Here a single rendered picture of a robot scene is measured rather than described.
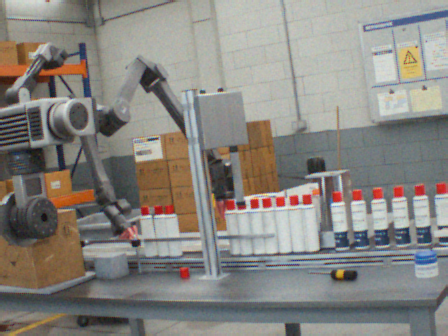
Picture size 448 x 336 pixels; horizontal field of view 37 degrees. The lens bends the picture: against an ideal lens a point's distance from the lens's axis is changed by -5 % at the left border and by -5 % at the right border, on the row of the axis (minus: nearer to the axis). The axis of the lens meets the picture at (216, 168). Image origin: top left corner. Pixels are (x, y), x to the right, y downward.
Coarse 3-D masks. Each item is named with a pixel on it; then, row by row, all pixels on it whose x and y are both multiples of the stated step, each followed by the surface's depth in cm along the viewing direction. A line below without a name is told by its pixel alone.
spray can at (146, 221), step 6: (144, 210) 276; (144, 216) 276; (150, 216) 277; (144, 222) 276; (150, 222) 276; (144, 228) 276; (150, 228) 276; (144, 234) 276; (150, 234) 276; (144, 246) 277; (150, 246) 276; (156, 246) 278; (150, 252) 276; (156, 252) 277
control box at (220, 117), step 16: (208, 96) 240; (224, 96) 242; (240, 96) 245; (208, 112) 239; (224, 112) 242; (240, 112) 245; (208, 128) 239; (224, 128) 242; (240, 128) 245; (208, 144) 239; (224, 144) 242; (240, 144) 245
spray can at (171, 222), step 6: (168, 204) 272; (168, 210) 270; (168, 216) 269; (174, 216) 270; (168, 222) 269; (174, 222) 269; (168, 228) 269; (174, 228) 269; (168, 234) 270; (174, 234) 269; (168, 246) 271; (174, 246) 270; (180, 246) 271; (174, 252) 270; (180, 252) 271
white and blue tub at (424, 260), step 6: (420, 252) 203; (426, 252) 202; (432, 252) 200; (420, 258) 199; (426, 258) 198; (432, 258) 198; (420, 264) 199; (426, 264) 198; (432, 264) 198; (420, 270) 199; (426, 270) 198; (432, 270) 198; (420, 276) 199; (426, 276) 198; (432, 276) 198
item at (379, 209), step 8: (376, 192) 227; (376, 200) 227; (384, 200) 227; (376, 208) 226; (384, 208) 226; (376, 216) 227; (384, 216) 226; (376, 224) 227; (384, 224) 226; (376, 232) 228; (384, 232) 226; (376, 240) 228; (384, 240) 227; (376, 248) 229; (384, 248) 227
